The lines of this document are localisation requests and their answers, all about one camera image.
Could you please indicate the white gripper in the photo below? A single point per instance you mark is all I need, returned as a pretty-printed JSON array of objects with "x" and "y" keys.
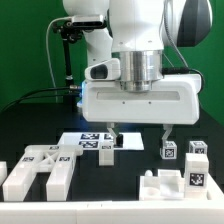
[{"x": 171, "y": 100}]

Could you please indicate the white chair seat block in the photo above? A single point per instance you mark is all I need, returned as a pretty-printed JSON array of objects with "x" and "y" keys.
[{"x": 170, "y": 185}]

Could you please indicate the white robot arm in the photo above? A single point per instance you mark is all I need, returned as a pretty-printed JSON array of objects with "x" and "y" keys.
[{"x": 125, "y": 81}]

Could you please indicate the white marker cube left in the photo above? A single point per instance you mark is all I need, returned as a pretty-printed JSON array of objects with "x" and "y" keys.
[{"x": 168, "y": 150}]

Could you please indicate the white marker cube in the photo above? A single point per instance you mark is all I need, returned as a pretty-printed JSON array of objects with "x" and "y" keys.
[
  {"x": 168, "y": 150},
  {"x": 199, "y": 147}
]

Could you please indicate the white marker cube right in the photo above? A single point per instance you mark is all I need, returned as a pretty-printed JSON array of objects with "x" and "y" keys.
[{"x": 199, "y": 147}]

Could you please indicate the white small block left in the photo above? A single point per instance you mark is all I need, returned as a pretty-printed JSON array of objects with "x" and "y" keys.
[{"x": 3, "y": 171}]

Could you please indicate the white marker base plate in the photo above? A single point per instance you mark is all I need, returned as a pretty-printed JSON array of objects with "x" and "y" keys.
[{"x": 92, "y": 140}]

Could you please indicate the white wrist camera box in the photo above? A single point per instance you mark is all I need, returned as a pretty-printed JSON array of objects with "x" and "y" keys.
[{"x": 105, "y": 71}]

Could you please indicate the white chair back frame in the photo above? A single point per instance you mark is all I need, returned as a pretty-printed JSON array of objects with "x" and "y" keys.
[{"x": 57, "y": 160}]

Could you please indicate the white border wall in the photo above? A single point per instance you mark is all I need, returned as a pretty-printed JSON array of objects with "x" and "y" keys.
[{"x": 131, "y": 212}]

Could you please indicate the black camera on stand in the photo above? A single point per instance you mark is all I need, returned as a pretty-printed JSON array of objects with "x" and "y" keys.
[{"x": 71, "y": 30}]

